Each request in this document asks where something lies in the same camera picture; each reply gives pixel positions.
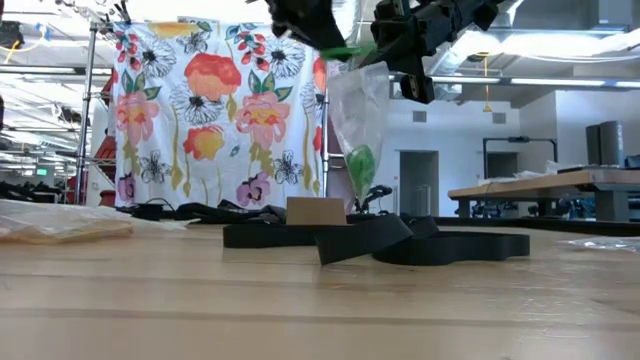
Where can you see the black work gloves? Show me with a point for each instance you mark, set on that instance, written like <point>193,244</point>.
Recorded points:
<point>225,209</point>

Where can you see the ceiling light strip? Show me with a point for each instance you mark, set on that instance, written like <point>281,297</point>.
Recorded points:
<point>555,81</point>
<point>465,79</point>

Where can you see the black metal stand frame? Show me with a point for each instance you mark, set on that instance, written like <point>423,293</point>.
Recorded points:
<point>520,138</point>

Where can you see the wide black rubber band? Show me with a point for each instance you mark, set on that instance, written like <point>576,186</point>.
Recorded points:
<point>460,250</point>
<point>360,242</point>
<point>265,235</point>

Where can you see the pale pink cloth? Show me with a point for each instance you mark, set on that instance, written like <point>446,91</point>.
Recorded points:
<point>340,190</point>

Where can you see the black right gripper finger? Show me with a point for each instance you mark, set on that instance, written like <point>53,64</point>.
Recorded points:
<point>400,61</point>

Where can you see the green sign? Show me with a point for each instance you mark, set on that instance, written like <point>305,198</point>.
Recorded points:
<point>42,171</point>

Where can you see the double door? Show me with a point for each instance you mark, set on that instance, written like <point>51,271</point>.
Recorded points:
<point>420,185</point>

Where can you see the wooden top workbench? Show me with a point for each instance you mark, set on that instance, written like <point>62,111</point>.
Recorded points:
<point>525,189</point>

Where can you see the brown cardboard box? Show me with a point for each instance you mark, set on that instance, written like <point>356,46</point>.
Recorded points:
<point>315,210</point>

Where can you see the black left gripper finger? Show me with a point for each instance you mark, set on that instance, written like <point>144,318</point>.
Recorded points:
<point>310,27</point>

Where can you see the grey cylinder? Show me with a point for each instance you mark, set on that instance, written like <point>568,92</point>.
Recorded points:
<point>593,145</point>
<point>612,145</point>

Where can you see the floral print curtain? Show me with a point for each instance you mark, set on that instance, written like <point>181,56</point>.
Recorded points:
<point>200,100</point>

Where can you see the black hanging device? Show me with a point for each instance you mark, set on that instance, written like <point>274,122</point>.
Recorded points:
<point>10,32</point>

